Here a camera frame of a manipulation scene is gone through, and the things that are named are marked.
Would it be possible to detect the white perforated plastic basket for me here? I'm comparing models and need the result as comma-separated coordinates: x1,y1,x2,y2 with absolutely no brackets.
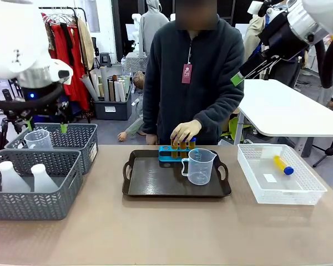
237,144,328,206

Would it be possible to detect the black camera tripod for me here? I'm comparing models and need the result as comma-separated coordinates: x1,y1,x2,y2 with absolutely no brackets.
0,88,27,137

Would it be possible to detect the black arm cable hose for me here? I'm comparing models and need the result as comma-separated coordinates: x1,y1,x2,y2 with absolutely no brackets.
312,33,333,89
0,83,66,110

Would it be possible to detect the brown paper roll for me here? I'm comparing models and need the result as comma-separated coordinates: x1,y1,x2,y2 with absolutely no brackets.
108,79,116,102

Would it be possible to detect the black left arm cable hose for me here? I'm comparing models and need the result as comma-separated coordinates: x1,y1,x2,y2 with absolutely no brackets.
0,83,66,110

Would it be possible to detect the person's right forearm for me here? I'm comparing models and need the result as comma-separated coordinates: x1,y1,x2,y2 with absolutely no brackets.
142,96,159,136

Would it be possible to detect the pale green paper roll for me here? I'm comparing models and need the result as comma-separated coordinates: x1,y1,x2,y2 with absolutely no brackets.
119,75,131,93

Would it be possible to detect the large grey woven basket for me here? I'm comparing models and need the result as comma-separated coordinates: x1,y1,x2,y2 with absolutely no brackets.
0,149,84,221

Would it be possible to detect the grey paper roll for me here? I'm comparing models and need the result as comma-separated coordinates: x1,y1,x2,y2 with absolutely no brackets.
81,74,99,102

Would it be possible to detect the black hanging scarf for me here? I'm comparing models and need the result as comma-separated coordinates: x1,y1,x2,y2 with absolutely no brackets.
60,22,75,66

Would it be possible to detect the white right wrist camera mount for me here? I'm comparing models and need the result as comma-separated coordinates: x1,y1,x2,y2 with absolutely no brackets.
246,1,270,16

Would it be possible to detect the person's left hand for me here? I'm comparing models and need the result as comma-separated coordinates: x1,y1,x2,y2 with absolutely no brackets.
170,119,203,144

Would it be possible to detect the person in dark fleece jacket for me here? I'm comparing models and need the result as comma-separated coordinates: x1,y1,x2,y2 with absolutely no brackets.
142,0,245,146

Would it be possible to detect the white background figure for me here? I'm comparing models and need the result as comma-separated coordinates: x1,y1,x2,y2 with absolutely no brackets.
132,13,145,60

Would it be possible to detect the green chair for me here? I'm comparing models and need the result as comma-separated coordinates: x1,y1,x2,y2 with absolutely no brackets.
221,116,241,137

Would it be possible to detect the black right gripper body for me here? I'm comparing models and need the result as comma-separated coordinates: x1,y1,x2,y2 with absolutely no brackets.
259,5,309,60

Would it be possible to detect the person's left forearm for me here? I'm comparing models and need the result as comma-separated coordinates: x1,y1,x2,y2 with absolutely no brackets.
195,83,245,131

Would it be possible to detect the black metal clothes rack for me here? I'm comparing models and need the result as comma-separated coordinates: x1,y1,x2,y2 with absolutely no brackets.
38,6,92,123

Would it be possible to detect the tall white paper roll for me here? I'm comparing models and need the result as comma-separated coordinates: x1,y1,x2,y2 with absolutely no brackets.
99,66,110,102

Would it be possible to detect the mannequin lying on floor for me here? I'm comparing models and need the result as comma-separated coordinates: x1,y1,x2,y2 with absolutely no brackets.
117,71,147,142

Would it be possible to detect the grey woven basket with label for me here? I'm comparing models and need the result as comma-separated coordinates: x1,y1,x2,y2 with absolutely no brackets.
4,123,99,175

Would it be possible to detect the mannequin in beige coat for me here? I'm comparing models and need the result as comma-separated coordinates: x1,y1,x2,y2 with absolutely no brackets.
243,13,267,62

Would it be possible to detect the maroon hanging tag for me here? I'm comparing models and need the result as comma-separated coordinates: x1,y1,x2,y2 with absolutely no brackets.
181,63,194,84

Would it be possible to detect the black step stool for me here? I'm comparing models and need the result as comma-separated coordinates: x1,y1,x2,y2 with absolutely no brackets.
99,52,112,67

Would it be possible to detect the table with patterned cloth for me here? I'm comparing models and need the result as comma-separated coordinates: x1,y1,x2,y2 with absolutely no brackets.
123,52,149,81

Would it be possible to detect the long red dress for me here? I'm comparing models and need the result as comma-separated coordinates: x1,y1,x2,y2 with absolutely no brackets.
48,23,90,111

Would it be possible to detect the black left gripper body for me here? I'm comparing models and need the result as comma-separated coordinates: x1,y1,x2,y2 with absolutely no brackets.
21,82,73,124

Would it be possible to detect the large white table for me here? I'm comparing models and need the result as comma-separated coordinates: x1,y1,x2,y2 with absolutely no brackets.
237,79,333,156

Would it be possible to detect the clear plastic measuring cup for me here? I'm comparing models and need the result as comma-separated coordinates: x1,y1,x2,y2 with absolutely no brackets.
24,129,54,151
181,148,218,186

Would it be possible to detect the white plastic bottle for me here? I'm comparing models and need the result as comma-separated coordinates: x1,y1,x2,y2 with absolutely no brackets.
30,163,60,193
0,161,31,193

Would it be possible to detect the black floor stand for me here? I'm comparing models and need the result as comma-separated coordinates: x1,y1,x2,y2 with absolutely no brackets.
312,135,333,168

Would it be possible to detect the dark brown serving tray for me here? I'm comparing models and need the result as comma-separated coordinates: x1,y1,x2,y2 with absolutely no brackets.
122,149,233,198

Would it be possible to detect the beige hanging garment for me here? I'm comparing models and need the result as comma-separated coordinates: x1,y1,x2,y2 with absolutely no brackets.
77,16,95,70

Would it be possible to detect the blue test tube rack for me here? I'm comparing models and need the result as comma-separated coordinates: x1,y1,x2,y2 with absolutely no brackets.
158,146,197,162

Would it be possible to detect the grey storage bin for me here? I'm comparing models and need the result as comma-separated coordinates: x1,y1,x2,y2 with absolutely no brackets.
93,95,133,121

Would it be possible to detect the yellow tube with blue cap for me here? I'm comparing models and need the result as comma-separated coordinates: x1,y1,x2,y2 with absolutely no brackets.
273,155,295,176

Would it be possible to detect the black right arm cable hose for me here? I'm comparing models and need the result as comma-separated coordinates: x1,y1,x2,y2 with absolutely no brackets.
312,33,333,89

